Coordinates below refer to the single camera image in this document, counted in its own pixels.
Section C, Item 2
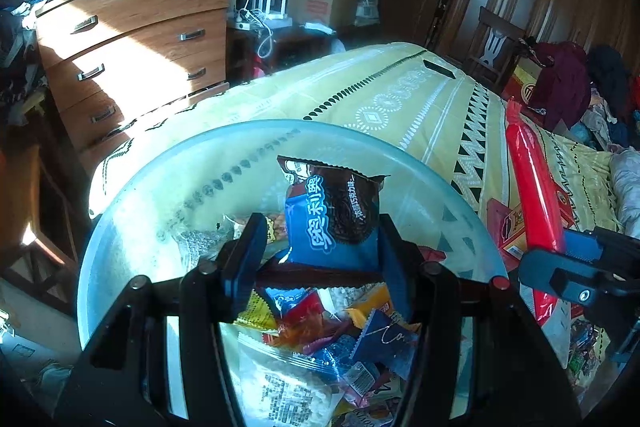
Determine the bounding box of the red and gold carton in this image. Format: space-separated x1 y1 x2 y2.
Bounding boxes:
500 192 576 258

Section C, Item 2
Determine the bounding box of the pile of clothes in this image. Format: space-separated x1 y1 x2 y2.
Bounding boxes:
570 99 640 152

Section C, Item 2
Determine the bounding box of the long red packet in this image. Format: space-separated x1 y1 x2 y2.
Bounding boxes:
505 99 568 328

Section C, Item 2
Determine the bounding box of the clear sesame snack packet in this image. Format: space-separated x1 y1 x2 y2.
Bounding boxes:
177 227 241 268

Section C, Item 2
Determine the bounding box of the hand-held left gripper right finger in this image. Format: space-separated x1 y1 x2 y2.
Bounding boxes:
377 213 583 427

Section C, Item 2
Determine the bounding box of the yellow snack packet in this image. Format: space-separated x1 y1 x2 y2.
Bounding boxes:
235 289 278 333

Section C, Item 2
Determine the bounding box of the white floral quilt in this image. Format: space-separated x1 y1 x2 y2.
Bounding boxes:
607 147 640 238

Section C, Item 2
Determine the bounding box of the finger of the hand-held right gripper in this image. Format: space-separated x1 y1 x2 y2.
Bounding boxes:
517 248 640 308
562 227 640 260

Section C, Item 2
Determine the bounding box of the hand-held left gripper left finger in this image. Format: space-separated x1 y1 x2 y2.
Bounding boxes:
55 212 269 427

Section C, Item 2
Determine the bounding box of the wooden dresser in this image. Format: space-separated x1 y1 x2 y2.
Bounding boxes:
35 0 236 162

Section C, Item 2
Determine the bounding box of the clear white puffed balls packet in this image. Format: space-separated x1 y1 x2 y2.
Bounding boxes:
237 332 341 427

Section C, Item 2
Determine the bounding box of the white router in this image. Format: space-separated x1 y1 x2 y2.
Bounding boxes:
245 0 293 28

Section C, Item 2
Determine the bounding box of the dark blue chocolate packet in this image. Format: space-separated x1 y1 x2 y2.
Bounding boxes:
352 308 421 380

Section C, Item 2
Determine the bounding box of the brown and blue cookie packet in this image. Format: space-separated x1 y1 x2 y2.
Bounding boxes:
257 155 392 290

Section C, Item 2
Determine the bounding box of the dark red flat box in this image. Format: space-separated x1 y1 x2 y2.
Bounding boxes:
486 198 521 273

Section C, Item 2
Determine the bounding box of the small red packet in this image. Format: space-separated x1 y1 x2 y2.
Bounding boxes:
280 289 326 323

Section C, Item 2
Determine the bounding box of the maroon garment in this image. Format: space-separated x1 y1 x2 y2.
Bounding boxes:
527 39 593 130

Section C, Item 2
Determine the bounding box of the white power strip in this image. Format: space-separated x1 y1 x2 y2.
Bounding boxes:
230 7 266 30

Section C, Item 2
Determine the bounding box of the wooden stool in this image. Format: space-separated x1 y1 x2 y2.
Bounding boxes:
0 142 83 315

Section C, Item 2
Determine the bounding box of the red and gold gift box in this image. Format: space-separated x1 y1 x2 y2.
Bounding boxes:
502 57 546 105

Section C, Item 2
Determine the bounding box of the large clear bowl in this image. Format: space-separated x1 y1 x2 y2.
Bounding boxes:
75 119 511 427

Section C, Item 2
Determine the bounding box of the dark side table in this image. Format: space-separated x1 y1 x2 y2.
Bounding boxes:
227 24 346 82

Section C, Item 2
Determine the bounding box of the orange snack packet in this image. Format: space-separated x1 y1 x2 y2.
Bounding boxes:
345 284 396 328

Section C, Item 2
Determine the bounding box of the blue brown barcode packet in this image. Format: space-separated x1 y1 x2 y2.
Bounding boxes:
310 334 361 373

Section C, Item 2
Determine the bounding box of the cardboard box with red print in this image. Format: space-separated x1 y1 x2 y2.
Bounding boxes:
288 0 363 30

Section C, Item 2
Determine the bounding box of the pile of mixed snack packets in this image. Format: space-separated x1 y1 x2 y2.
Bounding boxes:
565 307 616 388

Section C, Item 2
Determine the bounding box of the black garment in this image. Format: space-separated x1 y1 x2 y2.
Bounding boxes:
585 46 633 118

